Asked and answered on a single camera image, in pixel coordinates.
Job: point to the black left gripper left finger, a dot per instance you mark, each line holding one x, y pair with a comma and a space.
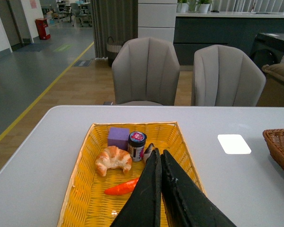
143, 206

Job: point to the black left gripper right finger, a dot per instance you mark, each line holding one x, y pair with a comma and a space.
185, 204

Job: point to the brown wicker basket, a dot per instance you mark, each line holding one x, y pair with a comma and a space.
275, 141

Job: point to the woven laundry basket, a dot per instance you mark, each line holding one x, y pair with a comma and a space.
113, 48

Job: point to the orange toy carrot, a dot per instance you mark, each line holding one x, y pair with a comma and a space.
123, 188

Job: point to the black white toy animal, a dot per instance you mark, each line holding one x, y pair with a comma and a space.
148, 152

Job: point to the toy croissant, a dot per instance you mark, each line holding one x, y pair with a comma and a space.
113, 157

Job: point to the small dark jar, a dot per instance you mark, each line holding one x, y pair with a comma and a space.
136, 143

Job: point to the purple foam block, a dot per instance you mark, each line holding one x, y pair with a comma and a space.
118, 137

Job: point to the right grey chair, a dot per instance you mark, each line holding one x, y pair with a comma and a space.
225, 76

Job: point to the grey chair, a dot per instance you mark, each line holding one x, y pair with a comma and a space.
146, 72
225, 76

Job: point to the left grey chair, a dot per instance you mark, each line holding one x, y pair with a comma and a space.
146, 72

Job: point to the beige sofa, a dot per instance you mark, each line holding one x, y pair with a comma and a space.
275, 74

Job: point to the dark kitchen counter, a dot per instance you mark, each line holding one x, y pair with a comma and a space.
194, 31

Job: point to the black washing machine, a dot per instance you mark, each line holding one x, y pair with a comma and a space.
268, 49

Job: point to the grey curtain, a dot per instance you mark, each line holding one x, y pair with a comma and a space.
115, 18

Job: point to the left potted plant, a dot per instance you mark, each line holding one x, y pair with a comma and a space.
182, 6

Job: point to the potted plant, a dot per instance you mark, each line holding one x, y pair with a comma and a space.
202, 6
182, 6

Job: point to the right potted plant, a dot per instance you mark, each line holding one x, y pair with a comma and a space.
202, 6

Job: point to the office chair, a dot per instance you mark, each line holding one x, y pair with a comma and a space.
81, 12

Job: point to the red cabinet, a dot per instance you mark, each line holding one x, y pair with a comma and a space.
42, 28

